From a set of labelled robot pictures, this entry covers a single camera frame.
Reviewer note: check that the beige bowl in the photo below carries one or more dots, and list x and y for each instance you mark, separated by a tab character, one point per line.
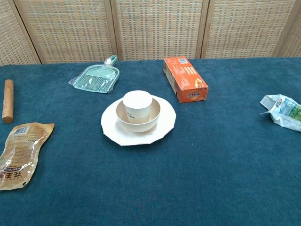
150	122

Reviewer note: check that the wooden rolling pin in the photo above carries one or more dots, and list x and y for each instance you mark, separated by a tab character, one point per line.
8	100

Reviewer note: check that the white paper cup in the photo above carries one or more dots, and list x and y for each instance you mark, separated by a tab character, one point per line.
137	106

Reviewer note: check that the brown foil snack pouch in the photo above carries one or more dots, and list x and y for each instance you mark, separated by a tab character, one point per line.
18	153

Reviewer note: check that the teal dustpan and brush set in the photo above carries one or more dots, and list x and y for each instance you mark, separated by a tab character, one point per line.
95	78

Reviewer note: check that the white paper plate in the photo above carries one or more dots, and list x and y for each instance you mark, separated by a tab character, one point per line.
169	117

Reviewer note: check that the blue table cloth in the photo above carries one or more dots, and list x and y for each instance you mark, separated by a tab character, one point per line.
211	164

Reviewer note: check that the orange cardboard box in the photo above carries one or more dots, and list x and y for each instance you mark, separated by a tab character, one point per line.
185	78

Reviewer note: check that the woven folding screen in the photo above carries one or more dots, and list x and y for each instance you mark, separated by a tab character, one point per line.
155	28

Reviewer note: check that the crumpled white green packet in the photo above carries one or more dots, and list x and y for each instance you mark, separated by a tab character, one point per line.
283	111

